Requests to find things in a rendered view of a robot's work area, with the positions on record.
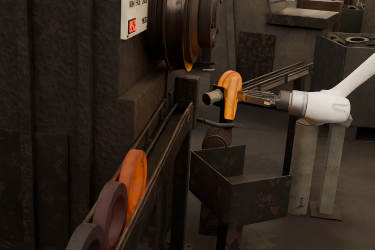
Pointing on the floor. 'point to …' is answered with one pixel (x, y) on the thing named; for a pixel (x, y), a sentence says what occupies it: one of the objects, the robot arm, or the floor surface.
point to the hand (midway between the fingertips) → (233, 94)
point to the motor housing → (206, 217)
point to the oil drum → (302, 3)
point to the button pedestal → (330, 173)
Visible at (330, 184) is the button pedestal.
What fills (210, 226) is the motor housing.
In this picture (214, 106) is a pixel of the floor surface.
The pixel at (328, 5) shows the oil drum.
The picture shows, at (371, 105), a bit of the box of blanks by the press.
